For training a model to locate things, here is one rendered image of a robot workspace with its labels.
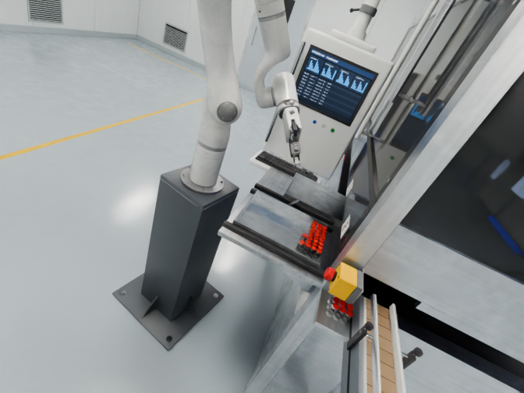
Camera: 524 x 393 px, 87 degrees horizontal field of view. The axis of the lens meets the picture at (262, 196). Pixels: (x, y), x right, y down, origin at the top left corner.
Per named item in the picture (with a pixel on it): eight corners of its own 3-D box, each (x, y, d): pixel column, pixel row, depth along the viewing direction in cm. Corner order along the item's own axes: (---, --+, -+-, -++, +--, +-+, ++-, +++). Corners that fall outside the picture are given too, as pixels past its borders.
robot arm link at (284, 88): (273, 102, 101) (298, 97, 100) (268, 73, 105) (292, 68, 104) (276, 115, 109) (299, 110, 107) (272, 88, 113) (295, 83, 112)
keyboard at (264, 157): (316, 178, 177) (319, 175, 176) (313, 188, 165) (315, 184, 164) (262, 152, 182) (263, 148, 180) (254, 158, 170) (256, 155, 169)
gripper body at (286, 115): (300, 101, 99) (305, 129, 95) (296, 118, 109) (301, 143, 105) (279, 103, 98) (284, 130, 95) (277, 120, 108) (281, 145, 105)
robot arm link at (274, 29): (235, 26, 87) (258, 114, 107) (285, 12, 85) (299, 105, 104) (238, 20, 94) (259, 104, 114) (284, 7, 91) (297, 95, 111)
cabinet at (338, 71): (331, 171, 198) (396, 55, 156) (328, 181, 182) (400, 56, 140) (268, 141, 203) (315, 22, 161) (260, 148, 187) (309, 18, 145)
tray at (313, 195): (351, 205, 147) (354, 200, 145) (348, 231, 125) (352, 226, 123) (293, 177, 150) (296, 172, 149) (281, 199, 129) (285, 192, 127)
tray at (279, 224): (324, 231, 119) (328, 224, 118) (315, 270, 98) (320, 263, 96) (255, 196, 123) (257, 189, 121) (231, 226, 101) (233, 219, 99)
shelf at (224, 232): (349, 203, 152) (352, 201, 151) (341, 299, 93) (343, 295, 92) (272, 166, 157) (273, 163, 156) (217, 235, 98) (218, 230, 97)
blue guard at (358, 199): (355, 124, 254) (366, 105, 245) (341, 253, 91) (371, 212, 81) (355, 124, 254) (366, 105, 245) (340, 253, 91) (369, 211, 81)
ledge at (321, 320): (357, 313, 91) (360, 309, 90) (355, 348, 80) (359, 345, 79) (318, 292, 93) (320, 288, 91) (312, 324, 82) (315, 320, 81)
